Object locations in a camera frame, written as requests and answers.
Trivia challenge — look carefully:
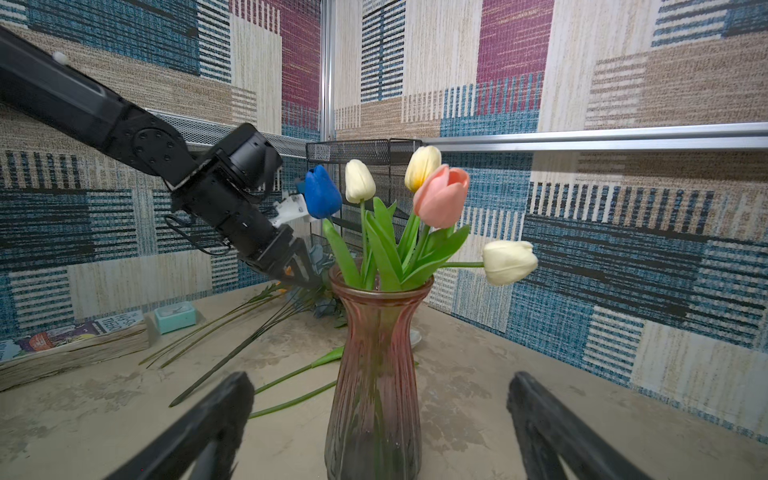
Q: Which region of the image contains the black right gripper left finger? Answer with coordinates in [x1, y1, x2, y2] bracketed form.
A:
[108, 371, 255, 479]

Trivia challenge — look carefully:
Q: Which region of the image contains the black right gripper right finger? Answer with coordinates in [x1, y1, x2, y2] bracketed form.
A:
[506, 371, 648, 479]

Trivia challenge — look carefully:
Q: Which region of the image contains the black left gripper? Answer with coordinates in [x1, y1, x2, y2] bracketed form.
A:
[239, 225, 321, 288]

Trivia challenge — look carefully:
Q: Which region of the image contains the dark blue tulip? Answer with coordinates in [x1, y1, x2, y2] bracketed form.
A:
[304, 165, 361, 288]

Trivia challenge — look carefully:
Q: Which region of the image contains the cream tulip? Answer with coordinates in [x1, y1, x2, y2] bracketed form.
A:
[345, 159, 376, 290]

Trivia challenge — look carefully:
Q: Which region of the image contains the red ribbed glass vase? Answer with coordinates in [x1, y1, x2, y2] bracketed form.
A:
[324, 267, 432, 479]

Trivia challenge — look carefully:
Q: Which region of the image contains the pink tulip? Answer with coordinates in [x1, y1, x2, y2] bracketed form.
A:
[401, 164, 470, 291]

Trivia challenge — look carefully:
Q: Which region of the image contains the yellow tulip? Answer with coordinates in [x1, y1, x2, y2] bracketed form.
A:
[395, 145, 443, 265]

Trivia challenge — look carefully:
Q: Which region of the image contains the white tulip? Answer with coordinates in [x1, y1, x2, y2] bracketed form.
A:
[438, 240, 539, 286]

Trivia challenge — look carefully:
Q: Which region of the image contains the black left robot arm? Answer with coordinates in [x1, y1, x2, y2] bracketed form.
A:
[1, 29, 323, 289]

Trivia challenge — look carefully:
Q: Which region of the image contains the blue hydrangea flower bunch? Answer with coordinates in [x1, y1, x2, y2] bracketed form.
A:
[169, 244, 338, 408]

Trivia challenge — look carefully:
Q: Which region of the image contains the orange and beige flower sprig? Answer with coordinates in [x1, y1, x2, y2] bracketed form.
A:
[139, 284, 291, 368]

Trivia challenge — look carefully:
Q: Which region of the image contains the small teal box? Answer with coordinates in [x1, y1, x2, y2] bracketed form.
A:
[154, 302, 197, 335]

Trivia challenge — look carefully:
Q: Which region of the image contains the colourful paperback book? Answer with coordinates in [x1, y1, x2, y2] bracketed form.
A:
[1, 310, 150, 391]

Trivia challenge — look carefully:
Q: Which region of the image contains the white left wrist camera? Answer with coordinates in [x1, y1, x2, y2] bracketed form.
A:
[271, 193, 311, 227]

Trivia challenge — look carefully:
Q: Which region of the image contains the black wire shelf rack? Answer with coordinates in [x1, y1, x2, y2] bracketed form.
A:
[304, 139, 417, 260]

